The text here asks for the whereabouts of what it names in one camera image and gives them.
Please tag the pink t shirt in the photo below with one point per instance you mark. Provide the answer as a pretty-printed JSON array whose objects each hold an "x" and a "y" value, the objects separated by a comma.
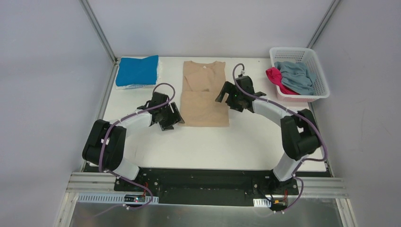
[{"x": 275, "y": 77}]

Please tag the white cable duct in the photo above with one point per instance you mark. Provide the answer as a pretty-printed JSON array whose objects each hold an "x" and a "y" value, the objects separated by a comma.
[
  {"x": 264, "y": 203},
  {"x": 118, "y": 198}
]

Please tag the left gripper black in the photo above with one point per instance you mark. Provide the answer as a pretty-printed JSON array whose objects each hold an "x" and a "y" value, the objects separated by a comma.
[{"x": 170, "y": 116}]

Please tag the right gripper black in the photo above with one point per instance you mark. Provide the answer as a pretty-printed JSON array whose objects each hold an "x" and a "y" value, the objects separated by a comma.
[{"x": 228, "y": 95}]

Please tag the folded blue t shirt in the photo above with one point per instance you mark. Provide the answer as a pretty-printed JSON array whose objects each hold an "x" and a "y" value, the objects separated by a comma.
[{"x": 137, "y": 70}]

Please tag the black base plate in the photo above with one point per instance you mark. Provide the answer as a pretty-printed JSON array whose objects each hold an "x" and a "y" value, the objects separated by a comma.
[{"x": 205, "y": 187}]

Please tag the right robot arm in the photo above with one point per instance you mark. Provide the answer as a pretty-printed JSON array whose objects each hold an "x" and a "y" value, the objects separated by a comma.
[{"x": 298, "y": 130}]

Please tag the aluminium frame rail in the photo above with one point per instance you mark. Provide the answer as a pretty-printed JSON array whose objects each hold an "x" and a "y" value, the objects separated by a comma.
[{"x": 91, "y": 182}]

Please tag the grey blue t shirt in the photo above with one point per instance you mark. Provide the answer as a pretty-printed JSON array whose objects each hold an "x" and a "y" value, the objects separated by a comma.
[{"x": 297, "y": 77}]

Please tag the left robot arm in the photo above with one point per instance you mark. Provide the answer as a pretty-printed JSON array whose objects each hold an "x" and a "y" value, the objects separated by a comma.
[{"x": 106, "y": 142}]

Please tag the right white cable duct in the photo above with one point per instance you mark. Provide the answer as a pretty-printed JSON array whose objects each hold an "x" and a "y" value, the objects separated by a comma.
[{"x": 264, "y": 203}]

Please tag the beige t shirt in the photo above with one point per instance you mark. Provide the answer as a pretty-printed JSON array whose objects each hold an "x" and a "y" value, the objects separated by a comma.
[{"x": 202, "y": 83}]

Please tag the white plastic basket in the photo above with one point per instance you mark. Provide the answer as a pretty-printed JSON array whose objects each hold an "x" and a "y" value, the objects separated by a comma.
[{"x": 310, "y": 58}]

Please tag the left white cable duct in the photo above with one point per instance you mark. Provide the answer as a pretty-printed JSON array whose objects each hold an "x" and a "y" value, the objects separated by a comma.
[{"x": 118, "y": 198}]

